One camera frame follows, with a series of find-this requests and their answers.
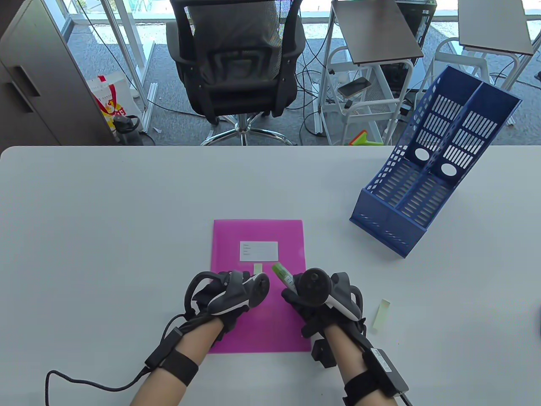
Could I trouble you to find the person's left hand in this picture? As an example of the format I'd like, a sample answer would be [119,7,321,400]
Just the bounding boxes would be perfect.
[191,271,251,343]

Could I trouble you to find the person's right hand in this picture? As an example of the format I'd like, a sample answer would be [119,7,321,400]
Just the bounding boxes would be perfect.
[281,273,365,339]

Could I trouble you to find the black handheld controller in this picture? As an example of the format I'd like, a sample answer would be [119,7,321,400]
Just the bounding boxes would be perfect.
[293,267,365,324]
[184,271,271,316]

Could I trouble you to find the pink L-shaped folder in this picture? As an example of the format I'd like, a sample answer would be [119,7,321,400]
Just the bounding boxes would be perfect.
[208,219,312,354]

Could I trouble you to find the green glue stick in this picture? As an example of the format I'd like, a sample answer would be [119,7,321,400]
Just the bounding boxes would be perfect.
[271,262,296,292]

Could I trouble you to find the green sticky note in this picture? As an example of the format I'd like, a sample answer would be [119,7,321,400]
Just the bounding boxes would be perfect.
[372,299,391,332]

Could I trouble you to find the person's left forearm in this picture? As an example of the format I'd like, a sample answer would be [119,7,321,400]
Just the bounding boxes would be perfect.
[129,317,224,406]

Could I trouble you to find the person's right forearm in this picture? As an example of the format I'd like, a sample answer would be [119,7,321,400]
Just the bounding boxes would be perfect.
[323,328,398,406]

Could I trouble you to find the black wrist sensor box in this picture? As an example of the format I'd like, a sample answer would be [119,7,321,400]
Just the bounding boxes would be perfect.
[145,328,183,369]
[363,348,410,397]

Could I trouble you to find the blue plastic file rack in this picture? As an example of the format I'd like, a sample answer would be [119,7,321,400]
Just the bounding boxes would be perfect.
[349,66,523,258]

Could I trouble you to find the green and red plastic tool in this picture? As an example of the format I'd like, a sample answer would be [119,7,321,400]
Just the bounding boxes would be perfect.
[349,130,383,146]

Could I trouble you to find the black water bottle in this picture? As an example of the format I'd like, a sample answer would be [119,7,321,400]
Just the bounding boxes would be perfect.
[112,115,144,146]

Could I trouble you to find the white rolling cart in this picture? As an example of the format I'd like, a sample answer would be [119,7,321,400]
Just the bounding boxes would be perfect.
[317,44,417,146]

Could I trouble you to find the black mesh office chair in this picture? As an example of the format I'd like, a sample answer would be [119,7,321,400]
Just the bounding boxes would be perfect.
[166,0,307,146]

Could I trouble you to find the black smartphone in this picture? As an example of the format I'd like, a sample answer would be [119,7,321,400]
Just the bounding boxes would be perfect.
[337,77,372,99]

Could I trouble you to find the red and white shopping bag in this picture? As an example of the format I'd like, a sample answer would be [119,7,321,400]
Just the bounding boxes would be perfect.
[87,72,142,132]

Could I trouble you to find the brown-top side table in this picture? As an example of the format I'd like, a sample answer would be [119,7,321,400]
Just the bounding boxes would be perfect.
[331,0,424,66]
[458,0,535,56]

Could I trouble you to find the tall storage cabinet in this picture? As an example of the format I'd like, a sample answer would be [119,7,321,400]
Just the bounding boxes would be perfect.
[0,0,117,146]

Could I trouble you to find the black computer tower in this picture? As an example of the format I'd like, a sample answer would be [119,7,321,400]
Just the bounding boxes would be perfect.
[397,0,437,48]

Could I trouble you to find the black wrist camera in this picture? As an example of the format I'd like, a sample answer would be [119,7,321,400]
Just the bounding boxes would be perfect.
[311,338,337,369]

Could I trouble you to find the black arm strap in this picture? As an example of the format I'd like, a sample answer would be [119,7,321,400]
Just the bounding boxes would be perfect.
[343,371,391,406]
[162,351,200,387]

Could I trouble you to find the black braided cable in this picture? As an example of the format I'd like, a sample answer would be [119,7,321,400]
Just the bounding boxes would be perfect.
[45,366,151,406]

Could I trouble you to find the white metal table frame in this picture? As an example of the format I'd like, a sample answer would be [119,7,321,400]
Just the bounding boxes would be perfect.
[99,0,159,132]

